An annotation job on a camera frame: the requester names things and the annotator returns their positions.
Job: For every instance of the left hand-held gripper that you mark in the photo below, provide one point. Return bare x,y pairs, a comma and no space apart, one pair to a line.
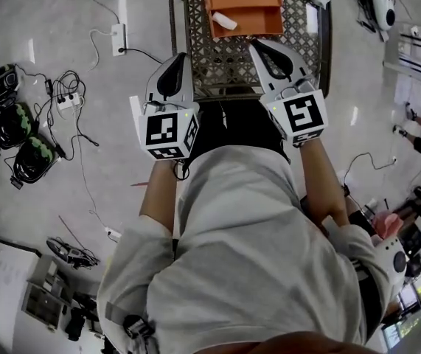
160,131

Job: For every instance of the person's black shorts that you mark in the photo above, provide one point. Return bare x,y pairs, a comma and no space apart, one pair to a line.
239,124

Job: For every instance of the computer monitor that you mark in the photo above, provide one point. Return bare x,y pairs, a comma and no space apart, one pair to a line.
409,308

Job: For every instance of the person's left forearm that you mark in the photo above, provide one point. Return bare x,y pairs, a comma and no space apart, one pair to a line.
158,194

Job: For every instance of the black metal lattice table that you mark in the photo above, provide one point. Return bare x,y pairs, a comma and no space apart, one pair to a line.
217,61

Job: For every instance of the person's face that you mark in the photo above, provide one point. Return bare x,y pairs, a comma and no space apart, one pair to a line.
306,345

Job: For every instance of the person's right forearm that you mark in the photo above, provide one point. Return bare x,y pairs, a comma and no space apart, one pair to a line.
320,183

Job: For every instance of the white cabinet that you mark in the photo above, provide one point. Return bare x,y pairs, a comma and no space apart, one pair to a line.
3,271

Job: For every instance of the person's white shirt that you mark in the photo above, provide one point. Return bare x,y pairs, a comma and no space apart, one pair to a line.
239,253

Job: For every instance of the white round device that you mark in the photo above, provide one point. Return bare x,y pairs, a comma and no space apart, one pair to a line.
381,4

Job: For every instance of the white power strip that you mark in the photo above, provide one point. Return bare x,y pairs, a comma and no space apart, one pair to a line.
118,41
68,103
113,234

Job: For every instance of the black floor device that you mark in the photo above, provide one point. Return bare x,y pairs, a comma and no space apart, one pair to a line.
66,251

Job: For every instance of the white round-window backpack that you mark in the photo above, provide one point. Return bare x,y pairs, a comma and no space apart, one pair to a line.
389,256

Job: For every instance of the grey metal rack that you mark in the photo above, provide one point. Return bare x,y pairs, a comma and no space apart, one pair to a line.
44,301

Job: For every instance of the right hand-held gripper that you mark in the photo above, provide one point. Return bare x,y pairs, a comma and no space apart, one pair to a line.
302,114

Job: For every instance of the white plastic bottle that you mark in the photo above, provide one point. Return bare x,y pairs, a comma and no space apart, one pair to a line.
224,20

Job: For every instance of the pink cloth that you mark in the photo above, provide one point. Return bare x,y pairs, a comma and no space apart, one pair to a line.
387,225

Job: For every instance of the black bag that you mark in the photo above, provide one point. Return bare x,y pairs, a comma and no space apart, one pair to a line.
75,323

